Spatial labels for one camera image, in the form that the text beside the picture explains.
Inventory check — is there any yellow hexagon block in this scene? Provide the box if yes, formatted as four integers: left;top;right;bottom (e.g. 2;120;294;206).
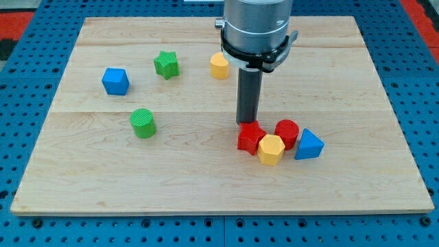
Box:
257;134;285;166

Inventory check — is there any green cylinder block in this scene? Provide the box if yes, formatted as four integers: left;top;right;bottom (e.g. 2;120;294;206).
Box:
130;108;156;139

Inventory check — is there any blue cube block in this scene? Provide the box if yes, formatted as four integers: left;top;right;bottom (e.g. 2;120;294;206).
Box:
102;68;130;95

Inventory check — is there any dark grey cylindrical pointer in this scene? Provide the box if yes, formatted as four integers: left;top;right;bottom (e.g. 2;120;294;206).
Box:
236;69;263;125

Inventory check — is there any blue triangle block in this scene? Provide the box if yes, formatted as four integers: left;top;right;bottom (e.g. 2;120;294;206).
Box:
294;128;325;160

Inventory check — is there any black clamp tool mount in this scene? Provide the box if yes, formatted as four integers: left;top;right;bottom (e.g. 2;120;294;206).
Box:
220;30;298;73

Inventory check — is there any red cylinder block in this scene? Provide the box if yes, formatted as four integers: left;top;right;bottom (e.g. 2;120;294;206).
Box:
274;119;300;150

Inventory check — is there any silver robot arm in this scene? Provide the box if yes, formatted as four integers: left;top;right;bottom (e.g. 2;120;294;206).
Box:
215;0;298;124

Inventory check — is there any yellow heart block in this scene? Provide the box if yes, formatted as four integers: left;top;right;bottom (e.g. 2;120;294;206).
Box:
210;52;229;80

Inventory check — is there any green star block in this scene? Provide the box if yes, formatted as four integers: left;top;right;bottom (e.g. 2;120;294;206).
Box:
154;51;180;80

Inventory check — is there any light wooden board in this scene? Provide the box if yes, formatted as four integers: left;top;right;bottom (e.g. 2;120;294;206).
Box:
10;16;434;216

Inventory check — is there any red star block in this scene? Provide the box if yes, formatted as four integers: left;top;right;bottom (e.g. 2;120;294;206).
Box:
237;121;267;155

